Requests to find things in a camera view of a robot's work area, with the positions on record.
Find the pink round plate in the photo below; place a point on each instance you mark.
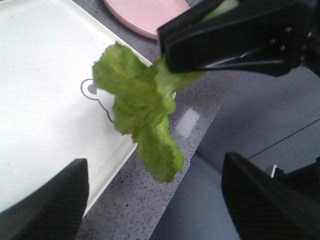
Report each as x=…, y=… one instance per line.
x=144, y=17

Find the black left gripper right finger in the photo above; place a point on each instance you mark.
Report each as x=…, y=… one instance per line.
x=283, y=207

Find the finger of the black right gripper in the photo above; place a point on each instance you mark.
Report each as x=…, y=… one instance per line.
x=262, y=36
x=202, y=11

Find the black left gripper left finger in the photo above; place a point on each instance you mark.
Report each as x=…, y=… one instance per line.
x=54, y=211

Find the white bear serving tray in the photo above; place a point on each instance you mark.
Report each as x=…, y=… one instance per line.
x=50, y=110

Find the green lettuce leaf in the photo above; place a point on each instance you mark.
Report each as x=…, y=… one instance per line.
x=144, y=99

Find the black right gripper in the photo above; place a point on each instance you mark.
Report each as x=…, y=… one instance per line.
x=309, y=53

